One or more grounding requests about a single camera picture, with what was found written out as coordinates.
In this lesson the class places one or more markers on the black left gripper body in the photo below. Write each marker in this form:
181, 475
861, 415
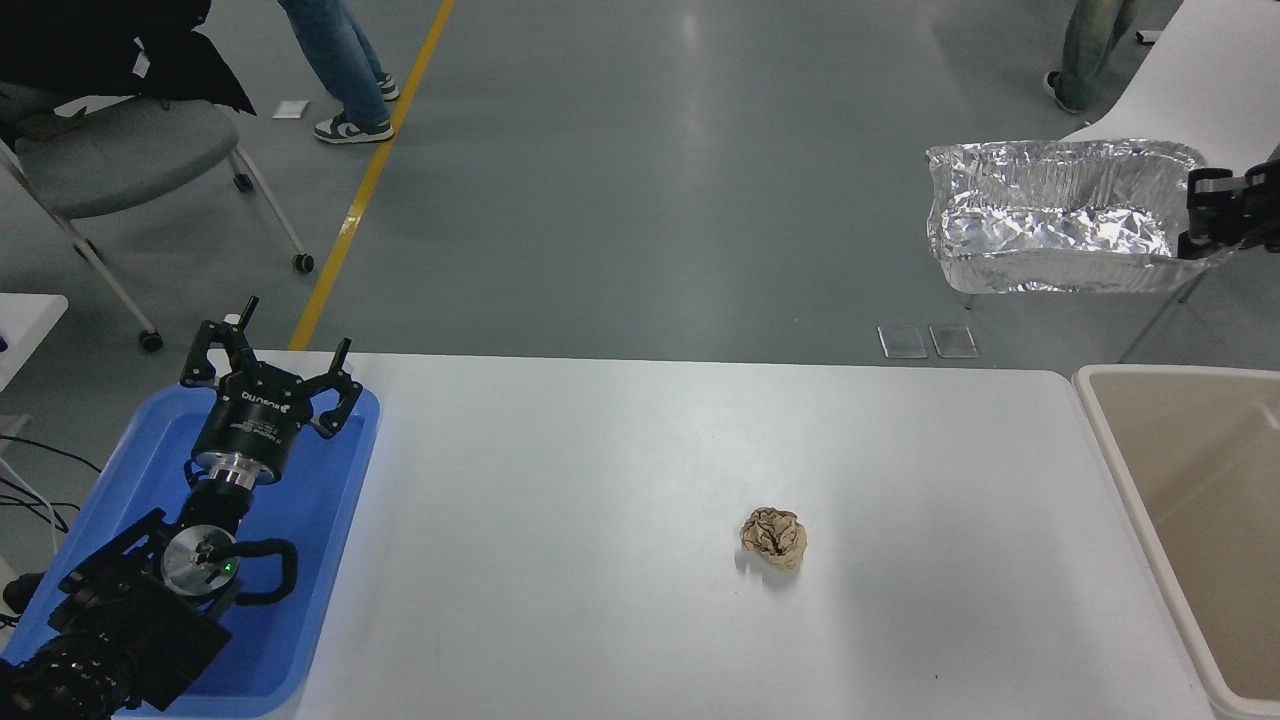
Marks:
250, 425

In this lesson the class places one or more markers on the silver foil tray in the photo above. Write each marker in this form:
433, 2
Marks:
1050, 230

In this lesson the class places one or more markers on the clear floor plate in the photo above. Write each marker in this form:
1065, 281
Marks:
952, 340
902, 341

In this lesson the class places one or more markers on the blue plastic tray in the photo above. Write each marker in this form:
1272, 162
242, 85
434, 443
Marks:
320, 500

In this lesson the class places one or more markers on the white chair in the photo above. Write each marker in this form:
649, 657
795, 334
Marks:
1210, 80

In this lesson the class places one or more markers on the person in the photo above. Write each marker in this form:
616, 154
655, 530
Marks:
1090, 50
335, 60

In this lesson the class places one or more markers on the small white side table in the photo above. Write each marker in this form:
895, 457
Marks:
25, 325

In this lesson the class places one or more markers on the grey wheeled chair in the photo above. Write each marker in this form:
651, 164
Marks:
120, 150

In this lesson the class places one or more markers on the large pale bin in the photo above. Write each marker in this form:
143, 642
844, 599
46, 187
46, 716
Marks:
1210, 480

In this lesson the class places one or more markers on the black jacket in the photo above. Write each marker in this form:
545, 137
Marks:
90, 40

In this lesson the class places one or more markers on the crumpled tan paper ball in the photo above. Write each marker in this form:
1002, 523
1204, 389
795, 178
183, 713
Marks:
773, 538

